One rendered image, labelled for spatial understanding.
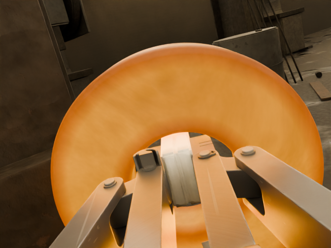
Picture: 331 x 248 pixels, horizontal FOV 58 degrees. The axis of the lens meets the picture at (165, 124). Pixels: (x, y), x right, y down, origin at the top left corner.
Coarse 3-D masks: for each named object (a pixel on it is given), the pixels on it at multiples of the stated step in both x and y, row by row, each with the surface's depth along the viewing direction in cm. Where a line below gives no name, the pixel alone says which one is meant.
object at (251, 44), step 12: (240, 36) 244; (252, 36) 241; (264, 36) 242; (276, 36) 250; (228, 48) 251; (240, 48) 246; (252, 48) 244; (264, 48) 244; (276, 48) 251; (264, 60) 247; (276, 60) 252; (276, 72) 253
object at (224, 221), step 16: (208, 160) 13; (208, 176) 12; (224, 176) 11; (208, 192) 11; (224, 192) 10; (208, 208) 10; (224, 208) 10; (240, 208) 9; (208, 224) 9; (224, 224) 9; (240, 224) 9; (208, 240) 8; (224, 240) 8; (240, 240) 8
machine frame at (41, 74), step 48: (0, 0) 41; (0, 48) 42; (48, 48) 45; (0, 96) 42; (48, 96) 46; (0, 144) 43; (48, 144) 46; (0, 192) 38; (48, 192) 42; (0, 240) 39; (48, 240) 42
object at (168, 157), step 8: (168, 136) 16; (168, 144) 15; (168, 152) 14; (168, 160) 14; (176, 160) 14; (168, 168) 14; (176, 168) 14; (168, 176) 14; (176, 176) 14; (176, 184) 14; (176, 192) 15; (184, 192) 15; (176, 200) 15; (184, 200) 15
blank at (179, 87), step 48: (192, 48) 15; (96, 96) 15; (144, 96) 15; (192, 96) 15; (240, 96) 15; (288, 96) 15; (96, 144) 16; (144, 144) 16; (240, 144) 16; (288, 144) 16; (192, 240) 18
